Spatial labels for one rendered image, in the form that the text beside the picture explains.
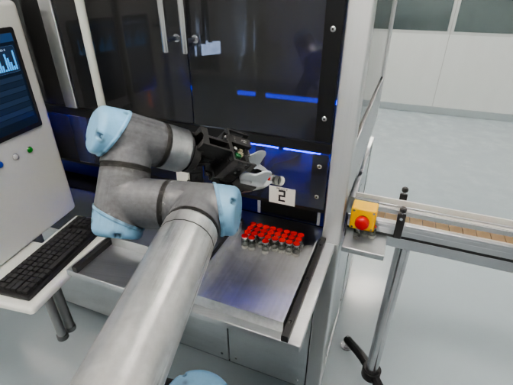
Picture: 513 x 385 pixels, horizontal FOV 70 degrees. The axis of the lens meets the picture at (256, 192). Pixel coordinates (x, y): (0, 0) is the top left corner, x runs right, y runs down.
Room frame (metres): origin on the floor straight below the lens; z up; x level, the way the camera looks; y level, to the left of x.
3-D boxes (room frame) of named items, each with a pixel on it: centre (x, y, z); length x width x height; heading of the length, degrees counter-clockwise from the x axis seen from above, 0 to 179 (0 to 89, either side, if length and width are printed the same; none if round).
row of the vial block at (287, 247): (0.88, -0.05, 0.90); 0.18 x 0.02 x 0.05; 68
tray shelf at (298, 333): (0.89, 0.14, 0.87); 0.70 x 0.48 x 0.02; 68
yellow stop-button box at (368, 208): (0.91, -0.32, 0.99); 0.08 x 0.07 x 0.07; 158
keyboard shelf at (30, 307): (0.96, 0.71, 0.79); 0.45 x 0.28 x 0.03; 166
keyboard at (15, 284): (0.95, 0.67, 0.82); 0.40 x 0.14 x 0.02; 166
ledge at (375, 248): (0.94, -0.35, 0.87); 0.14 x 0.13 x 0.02; 158
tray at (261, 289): (0.78, 0.00, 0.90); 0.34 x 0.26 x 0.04; 158
